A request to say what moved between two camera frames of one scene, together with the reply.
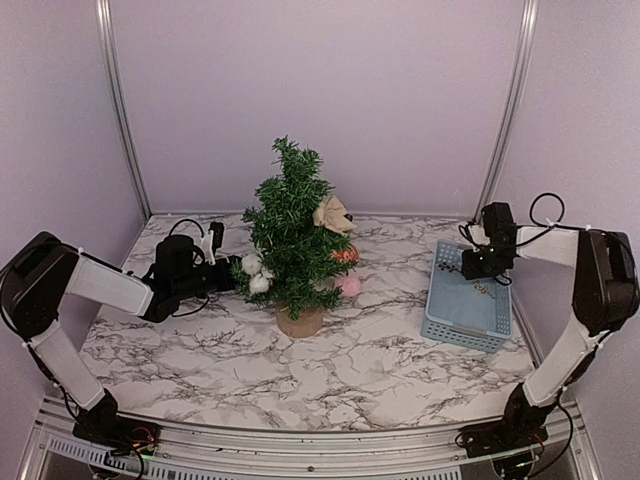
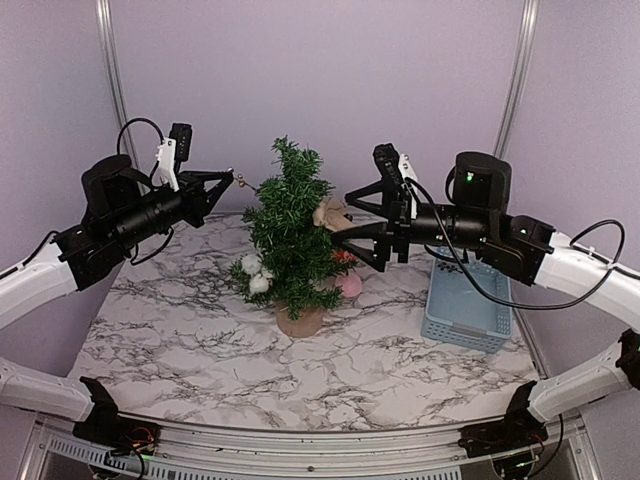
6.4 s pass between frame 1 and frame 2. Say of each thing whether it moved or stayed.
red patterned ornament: stayed
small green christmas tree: stayed
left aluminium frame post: stayed
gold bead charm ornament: moved
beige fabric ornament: stayed
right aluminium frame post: stayed
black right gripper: moved
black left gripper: moved
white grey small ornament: stayed
